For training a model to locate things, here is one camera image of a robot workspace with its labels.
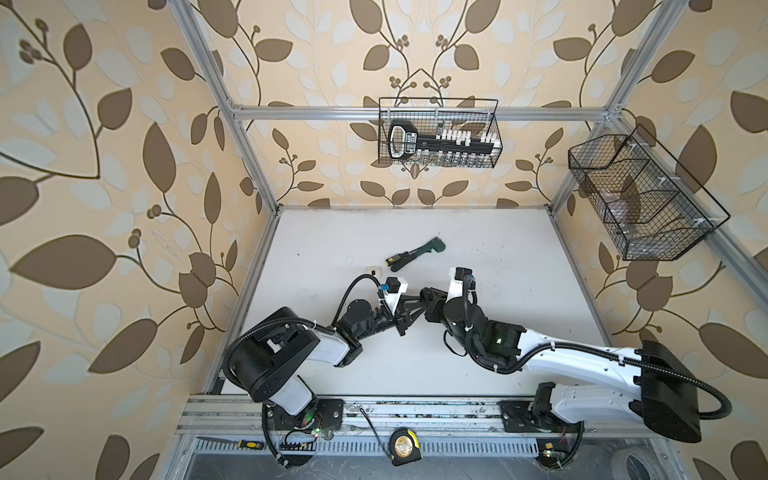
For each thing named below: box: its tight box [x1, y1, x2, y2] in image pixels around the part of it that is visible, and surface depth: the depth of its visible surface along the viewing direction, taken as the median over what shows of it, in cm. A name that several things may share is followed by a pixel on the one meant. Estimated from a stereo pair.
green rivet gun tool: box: [385, 236, 446, 271], surface depth 107 cm
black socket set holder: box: [388, 121, 500, 166], surface depth 86 cm
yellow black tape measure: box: [388, 427, 423, 466], surface depth 69 cm
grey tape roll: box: [610, 446, 663, 480], surface depth 68 cm
